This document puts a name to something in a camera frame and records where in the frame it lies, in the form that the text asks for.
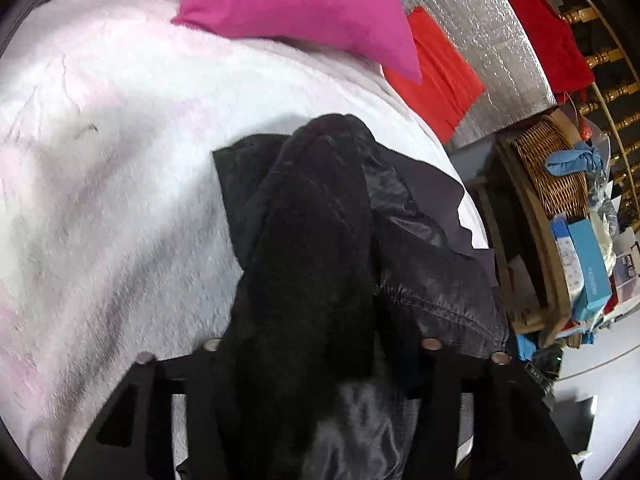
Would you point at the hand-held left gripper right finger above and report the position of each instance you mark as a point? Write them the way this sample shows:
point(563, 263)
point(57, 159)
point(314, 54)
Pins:
point(442, 385)

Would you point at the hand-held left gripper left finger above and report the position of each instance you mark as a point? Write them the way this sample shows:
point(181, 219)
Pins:
point(150, 390)

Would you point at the black denim jacket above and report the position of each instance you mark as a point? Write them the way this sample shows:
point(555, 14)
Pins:
point(310, 240)

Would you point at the wooden shelf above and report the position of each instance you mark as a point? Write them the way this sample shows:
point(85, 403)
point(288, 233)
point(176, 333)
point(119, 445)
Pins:
point(547, 270)

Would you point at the white and blue box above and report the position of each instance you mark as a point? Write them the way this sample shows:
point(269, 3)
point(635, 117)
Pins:
point(565, 255)

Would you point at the light blue box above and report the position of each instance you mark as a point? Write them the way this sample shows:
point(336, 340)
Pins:
point(590, 270)

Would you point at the white pink fluffy blanket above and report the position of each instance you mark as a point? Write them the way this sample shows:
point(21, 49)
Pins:
point(125, 160)

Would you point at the wicker basket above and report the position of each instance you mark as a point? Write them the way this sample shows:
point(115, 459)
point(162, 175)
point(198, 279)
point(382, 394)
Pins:
point(550, 160)

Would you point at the blue rag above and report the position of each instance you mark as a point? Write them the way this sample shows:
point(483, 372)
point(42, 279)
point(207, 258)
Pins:
point(570, 160)

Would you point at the orange-red cloth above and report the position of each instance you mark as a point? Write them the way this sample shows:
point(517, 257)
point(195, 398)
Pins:
point(435, 75)

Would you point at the silver foil mat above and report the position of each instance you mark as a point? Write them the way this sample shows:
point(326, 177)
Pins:
point(490, 45)

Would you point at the dark red cloth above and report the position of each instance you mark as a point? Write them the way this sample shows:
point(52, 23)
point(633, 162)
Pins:
point(540, 25)

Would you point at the pink pillow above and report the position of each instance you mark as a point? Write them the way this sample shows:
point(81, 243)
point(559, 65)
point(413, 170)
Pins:
point(300, 5)

